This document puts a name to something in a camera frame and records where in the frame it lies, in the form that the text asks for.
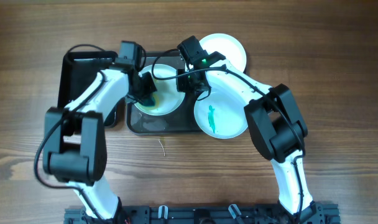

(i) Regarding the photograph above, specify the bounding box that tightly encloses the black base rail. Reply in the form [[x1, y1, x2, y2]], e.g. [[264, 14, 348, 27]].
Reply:
[[63, 202, 341, 224]]

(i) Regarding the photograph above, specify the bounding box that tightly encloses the grey serving tray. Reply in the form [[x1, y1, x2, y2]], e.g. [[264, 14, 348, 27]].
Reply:
[[126, 51, 251, 136]]

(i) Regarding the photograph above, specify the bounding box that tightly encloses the black water tray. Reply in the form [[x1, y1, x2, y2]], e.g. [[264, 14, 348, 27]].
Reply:
[[57, 50, 119, 128]]

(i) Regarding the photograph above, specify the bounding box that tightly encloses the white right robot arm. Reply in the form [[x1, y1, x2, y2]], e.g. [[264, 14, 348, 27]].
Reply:
[[177, 36, 313, 223]]

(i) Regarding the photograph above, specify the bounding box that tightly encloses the green yellow sponge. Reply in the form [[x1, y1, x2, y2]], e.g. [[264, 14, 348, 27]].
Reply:
[[140, 93, 160, 110]]

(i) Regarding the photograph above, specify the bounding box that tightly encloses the white plate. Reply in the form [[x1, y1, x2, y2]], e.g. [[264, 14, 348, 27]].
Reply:
[[200, 33, 247, 72], [134, 64, 185, 116], [193, 88, 248, 139]]

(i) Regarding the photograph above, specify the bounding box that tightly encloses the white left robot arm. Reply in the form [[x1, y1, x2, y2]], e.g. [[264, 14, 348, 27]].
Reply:
[[34, 41, 156, 223]]

